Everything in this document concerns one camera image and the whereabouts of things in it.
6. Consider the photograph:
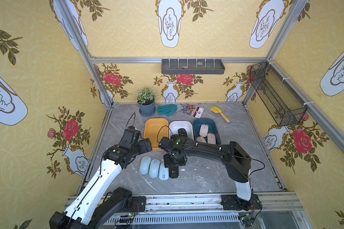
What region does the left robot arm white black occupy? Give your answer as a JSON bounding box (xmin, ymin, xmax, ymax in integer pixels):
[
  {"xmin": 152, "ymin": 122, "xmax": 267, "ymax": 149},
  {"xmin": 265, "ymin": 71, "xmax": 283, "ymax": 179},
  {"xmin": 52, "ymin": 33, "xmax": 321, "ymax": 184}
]
[{"xmin": 49, "ymin": 138, "xmax": 152, "ymax": 229}]

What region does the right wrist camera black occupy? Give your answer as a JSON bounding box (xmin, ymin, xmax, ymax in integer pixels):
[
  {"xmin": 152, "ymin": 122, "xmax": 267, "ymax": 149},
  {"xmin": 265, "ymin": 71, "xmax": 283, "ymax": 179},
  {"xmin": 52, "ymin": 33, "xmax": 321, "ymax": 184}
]
[{"xmin": 158, "ymin": 137, "xmax": 175, "ymax": 153}]

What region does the yellow toy shovel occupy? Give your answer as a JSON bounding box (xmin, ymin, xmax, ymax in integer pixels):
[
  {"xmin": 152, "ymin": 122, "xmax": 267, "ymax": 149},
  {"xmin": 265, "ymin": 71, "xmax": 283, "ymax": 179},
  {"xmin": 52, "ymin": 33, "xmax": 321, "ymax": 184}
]
[{"xmin": 210, "ymin": 106, "xmax": 231, "ymax": 124}]

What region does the black wire mesh basket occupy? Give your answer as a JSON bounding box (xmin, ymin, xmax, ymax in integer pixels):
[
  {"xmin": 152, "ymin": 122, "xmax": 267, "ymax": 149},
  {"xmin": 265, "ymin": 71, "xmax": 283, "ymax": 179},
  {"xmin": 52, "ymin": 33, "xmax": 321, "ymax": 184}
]
[{"xmin": 248, "ymin": 62, "xmax": 307, "ymax": 127}]

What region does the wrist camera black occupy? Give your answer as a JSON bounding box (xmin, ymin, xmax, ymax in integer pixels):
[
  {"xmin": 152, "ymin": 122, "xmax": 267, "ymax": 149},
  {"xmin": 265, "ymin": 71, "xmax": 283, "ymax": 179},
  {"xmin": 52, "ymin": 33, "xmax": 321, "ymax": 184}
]
[
  {"xmin": 119, "ymin": 126, "xmax": 140, "ymax": 149},
  {"xmin": 158, "ymin": 137, "xmax": 175, "ymax": 153}
]

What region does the grey wall shelf tray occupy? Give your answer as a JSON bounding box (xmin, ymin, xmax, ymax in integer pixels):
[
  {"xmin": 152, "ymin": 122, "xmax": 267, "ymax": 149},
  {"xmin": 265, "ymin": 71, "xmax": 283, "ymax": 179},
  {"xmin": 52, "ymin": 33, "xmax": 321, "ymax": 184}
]
[{"xmin": 161, "ymin": 58, "xmax": 226, "ymax": 75}]

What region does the potted green plant grey pot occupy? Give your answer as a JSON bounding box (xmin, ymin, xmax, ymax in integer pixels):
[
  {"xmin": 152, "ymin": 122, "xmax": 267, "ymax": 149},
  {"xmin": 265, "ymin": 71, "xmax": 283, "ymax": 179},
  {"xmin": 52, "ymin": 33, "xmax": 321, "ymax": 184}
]
[{"xmin": 137, "ymin": 86, "xmax": 156, "ymax": 116}]

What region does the white storage box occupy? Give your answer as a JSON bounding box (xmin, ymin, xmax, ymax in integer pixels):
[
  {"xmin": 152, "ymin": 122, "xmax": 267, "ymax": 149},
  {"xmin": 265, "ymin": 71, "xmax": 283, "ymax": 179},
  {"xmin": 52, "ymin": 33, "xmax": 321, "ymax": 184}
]
[{"xmin": 169, "ymin": 121, "xmax": 194, "ymax": 139}]

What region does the black mouse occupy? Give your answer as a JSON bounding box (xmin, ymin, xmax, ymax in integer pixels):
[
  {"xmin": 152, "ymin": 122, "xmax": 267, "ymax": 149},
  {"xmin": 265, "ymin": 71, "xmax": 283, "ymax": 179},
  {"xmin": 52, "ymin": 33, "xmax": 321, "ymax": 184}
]
[
  {"xmin": 169, "ymin": 166, "xmax": 179, "ymax": 179},
  {"xmin": 178, "ymin": 128, "xmax": 187, "ymax": 137}
]

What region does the light blue mouse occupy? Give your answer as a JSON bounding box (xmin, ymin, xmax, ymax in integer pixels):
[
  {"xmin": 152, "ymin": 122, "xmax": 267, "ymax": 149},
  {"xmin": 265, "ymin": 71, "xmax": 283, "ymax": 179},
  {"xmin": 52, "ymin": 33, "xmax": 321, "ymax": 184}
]
[
  {"xmin": 139, "ymin": 156, "xmax": 152, "ymax": 175},
  {"xmin": 148, "ymin": 159, "xmax": 161, "ymax": 178},
  {"xmin": 158, "ymin": 163, "xmax": 169, "ymax": 181}
]

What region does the pink mouse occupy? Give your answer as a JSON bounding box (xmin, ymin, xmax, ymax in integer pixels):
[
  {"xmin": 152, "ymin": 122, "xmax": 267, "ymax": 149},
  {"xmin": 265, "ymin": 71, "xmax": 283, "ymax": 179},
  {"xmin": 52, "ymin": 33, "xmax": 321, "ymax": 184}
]
[
  {"xmin": 199, "ymin": 124, "xmax": 209, "ymax": 137},
  {"xmin": 196, "ymin": 136, "xmax": 207, "ymax": 143},
  {"xmin": 206, "ymin": 133, "xmax": 217, "ymax": 145}
]

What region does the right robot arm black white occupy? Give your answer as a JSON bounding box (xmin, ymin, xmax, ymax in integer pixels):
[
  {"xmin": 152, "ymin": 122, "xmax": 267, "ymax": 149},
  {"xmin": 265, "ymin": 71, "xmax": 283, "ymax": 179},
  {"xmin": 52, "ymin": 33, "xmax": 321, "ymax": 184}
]
[{"xmin": 159, "ymin": 136, "xmax": 262, "ymax": 212}]

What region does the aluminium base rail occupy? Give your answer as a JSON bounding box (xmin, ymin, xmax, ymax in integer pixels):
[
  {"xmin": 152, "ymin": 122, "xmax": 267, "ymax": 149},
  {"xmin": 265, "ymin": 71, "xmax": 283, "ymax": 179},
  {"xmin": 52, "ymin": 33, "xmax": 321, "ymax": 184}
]
[{"xmin": 105, "ymin": 192, "xmax": 310, "ymax": 229}]

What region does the dark teal storage box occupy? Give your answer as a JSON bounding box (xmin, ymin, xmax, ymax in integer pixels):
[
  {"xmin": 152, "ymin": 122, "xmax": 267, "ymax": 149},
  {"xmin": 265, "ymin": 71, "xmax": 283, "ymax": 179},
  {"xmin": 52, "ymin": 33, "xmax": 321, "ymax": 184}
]
[{"xmin": 193, "ymin": 118, "xmax": 221, "ymax": 145}]

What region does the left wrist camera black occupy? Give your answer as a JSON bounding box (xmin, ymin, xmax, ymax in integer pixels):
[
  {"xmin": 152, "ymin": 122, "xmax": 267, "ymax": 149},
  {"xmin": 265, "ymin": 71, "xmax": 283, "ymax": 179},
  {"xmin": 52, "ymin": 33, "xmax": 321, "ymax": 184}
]
[{"xmin": 119, "ymin": 126, "xmax": 140, "ymax": 149}]

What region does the flower seed packet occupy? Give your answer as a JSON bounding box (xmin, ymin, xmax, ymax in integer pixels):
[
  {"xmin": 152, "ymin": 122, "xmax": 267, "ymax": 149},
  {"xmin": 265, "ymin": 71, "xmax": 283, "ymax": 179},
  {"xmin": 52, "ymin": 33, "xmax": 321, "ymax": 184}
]
[{"xmin": 182, "ymin": 104, "xmax": 204, "ymax": 118}]

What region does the teal garden glove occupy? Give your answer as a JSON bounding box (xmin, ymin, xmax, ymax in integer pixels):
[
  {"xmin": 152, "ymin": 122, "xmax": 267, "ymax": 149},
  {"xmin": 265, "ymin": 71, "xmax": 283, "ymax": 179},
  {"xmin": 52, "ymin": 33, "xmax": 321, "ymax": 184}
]
[{"xmin": 157, "ymin": 104, "xmax": 178, "ymax": 116}]

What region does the yellow storage box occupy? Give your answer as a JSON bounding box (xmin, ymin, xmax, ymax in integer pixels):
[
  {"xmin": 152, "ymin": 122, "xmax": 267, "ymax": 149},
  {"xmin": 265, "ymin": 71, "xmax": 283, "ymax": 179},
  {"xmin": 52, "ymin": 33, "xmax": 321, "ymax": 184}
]
[{"xmin": 144, "ymin": 118, "xmax": 169, "ymax": 151}]

